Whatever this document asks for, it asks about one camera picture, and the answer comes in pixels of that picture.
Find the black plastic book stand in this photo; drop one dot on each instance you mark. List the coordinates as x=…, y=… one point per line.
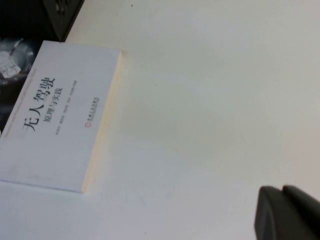
x=30, y=17

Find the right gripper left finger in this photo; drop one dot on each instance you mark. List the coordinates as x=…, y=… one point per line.
x=275, y=217

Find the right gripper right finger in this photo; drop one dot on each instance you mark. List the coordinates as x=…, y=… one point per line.
x=305, y=200

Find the white autonomous driving book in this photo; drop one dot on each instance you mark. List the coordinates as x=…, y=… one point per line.
x=70, y=112

